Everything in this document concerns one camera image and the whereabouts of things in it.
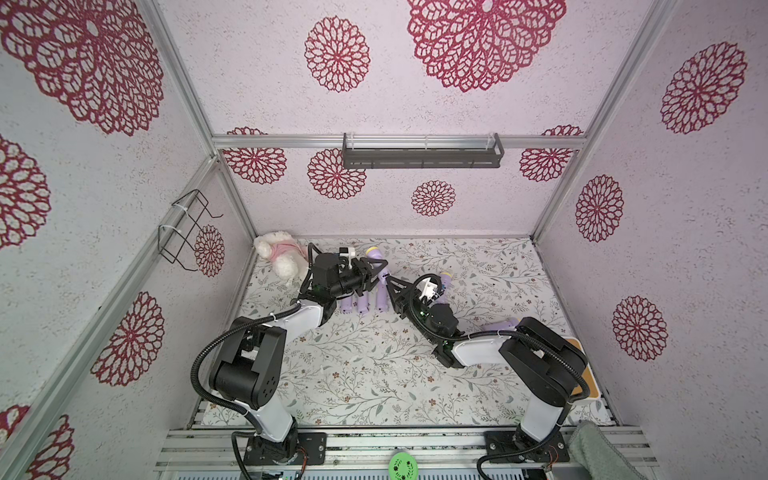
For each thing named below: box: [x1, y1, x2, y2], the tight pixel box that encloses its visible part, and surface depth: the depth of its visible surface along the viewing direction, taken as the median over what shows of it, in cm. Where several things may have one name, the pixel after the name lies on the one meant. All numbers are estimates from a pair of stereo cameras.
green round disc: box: [388, 452, 419, 480], surface depth 69 cm
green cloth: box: [569, 421, 647, 480], surface depth 73 cm
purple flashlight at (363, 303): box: [357, 291, 370, 315], surface depth 100 cm
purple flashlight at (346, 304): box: [341, 297, 353, 313], surface depth 100 cm
